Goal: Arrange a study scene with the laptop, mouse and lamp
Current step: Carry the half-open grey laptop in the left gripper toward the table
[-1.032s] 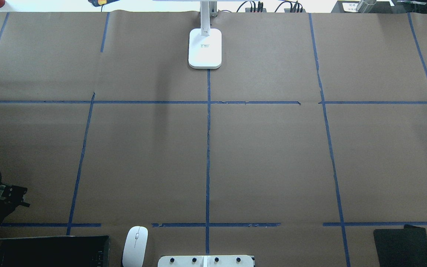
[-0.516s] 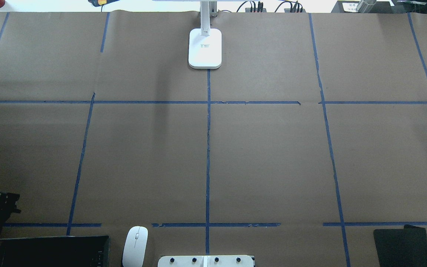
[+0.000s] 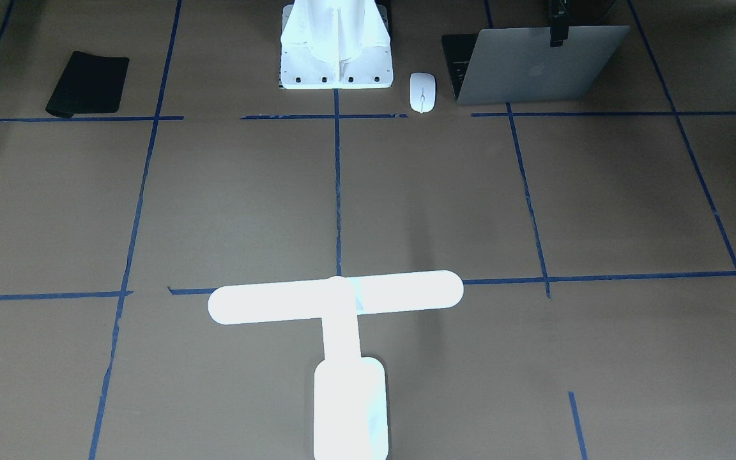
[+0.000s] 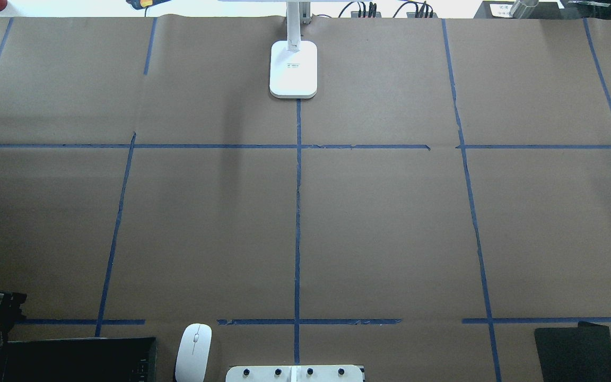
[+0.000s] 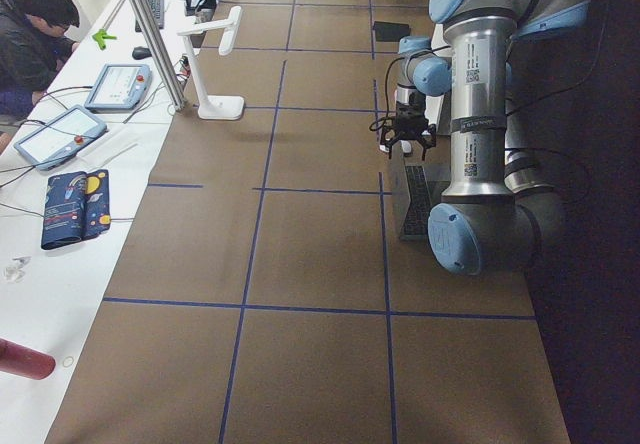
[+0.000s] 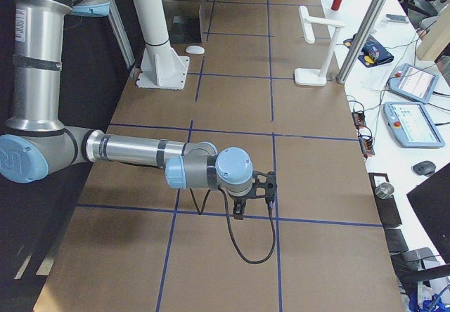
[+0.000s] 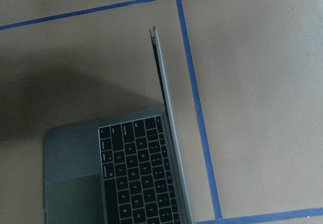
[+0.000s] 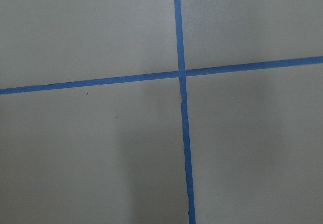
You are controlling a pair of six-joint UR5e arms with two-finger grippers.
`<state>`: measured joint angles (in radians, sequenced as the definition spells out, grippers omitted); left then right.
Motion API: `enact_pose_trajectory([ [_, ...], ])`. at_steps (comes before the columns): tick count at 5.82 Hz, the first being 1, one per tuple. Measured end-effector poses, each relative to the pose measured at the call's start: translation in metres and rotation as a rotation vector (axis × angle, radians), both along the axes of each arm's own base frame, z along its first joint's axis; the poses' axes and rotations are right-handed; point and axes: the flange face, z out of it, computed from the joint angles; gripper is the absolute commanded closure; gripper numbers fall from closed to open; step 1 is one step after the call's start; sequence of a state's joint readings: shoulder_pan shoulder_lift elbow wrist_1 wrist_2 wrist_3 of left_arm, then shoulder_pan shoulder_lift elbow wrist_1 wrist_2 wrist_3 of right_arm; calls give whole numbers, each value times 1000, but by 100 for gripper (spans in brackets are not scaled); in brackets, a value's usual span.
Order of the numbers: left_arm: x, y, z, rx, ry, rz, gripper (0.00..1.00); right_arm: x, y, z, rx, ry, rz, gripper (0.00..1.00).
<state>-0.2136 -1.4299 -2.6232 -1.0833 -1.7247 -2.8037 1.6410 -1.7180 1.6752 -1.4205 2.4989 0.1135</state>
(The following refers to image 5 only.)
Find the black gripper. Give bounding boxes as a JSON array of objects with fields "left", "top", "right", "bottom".
[{"left": 379, "top": 106, "right": 437, "bottom": 160}]

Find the white computer mouse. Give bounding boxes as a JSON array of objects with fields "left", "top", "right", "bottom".
[{"left": 401, "top": 140, "right": 413, "bottom": 156}]

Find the silver laptop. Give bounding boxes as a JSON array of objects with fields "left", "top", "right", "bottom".
[{"left": 390, "top": 154, "right": 450, "bottom": 240}]

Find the black mouse pad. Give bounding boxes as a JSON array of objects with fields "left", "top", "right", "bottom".
[{"left": 372, "top": 21, "right": 411, "bottom": 42}]

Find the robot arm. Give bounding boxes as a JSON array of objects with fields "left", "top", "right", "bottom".
[{"left": 380, "top": 0, "right": 591, "bottom": 275}]

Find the white desk lamp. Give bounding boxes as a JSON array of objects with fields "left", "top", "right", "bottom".
[{"left": 177, "top": 5, "right": 246, "bottom": 122}]

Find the black desk mouse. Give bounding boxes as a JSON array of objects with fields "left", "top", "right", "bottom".
[{"left": 131, "top": 46, "right": 151, "bottom": 60}]

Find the black keyboard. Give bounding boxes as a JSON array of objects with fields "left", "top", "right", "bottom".
[{"left": 146, "top": 0, "right": 165, "bottom": 29}]

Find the teach pendant far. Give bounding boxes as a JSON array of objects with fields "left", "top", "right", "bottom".
[{"left": 84, "top": 64, "right": 151, "bottom": 113}]

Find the teach pendant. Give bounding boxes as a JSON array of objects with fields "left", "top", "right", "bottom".
[
  {"left": 84, "top": 64, "right": 151, "bottom": 113},
  {"left": 14, "top": 105, "right": 107, "bottom": 171}
]

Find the green plastic clamp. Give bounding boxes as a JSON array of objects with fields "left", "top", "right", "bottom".
[{"left": 92, "top": 28, "right": 117, "bottom": 50}]

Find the dark blue space pouch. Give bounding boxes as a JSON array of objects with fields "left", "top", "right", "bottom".
[{"left": 40, "top": 169, "right": 111, "bottom": 250}]

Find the teach pendant near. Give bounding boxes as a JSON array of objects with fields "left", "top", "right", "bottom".
[{"left": 14, "top": 105, "right": 107, "bottom": 171}]

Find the seated person in black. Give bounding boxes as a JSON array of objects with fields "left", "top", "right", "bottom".
[{"left": 1, "top": 0, "right": 80, "bottom": 120}]

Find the red bottle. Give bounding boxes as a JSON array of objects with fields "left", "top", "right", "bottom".
[{"left": 0, "top": 339, "right": 56, "bottom": 380}]

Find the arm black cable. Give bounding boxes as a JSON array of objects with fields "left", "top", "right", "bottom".
[{"left": 369, "top": 46, "right": 454, "bottom": 133}]

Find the aluminium frame post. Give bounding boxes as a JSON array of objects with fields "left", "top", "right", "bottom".
[{"left": 129, "top": 0, "right": 186, "bottom": 112}]

